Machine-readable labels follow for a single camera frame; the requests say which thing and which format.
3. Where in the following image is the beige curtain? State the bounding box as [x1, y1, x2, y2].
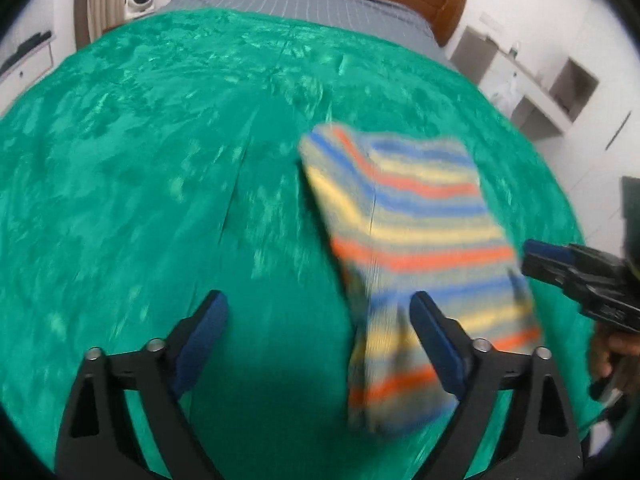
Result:
[74, 0, 131, 46]

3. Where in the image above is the grey striped bed sheet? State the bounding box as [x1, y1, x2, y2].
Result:
[160, 0, 453, 68]

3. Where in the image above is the striped knit sweater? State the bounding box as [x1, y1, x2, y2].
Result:
[298, 122, 546, 436]

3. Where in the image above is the clear plastic bag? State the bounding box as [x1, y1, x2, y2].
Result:
[492, 72, 519, 112]

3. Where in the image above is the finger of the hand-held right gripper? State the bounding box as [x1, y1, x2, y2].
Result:
[522, 239, 623, 273]
[521, 256, 593, 306]

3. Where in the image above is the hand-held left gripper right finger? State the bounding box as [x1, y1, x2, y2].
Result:
[409, 291, 586, 480]

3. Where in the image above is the white drawer cabinet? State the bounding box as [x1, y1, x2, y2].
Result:
[0, 30, 55, 111]

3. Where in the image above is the white shelf desk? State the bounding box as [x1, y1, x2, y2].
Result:
[445, 25, 601, 141]

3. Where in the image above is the green blanket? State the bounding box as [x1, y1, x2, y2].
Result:
[0, 7, 601, 480]

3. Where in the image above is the person's right hand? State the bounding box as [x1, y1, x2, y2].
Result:
[589, 329, 640, 401]

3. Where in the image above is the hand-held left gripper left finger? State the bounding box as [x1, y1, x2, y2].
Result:
[54, 290, 230, 480]

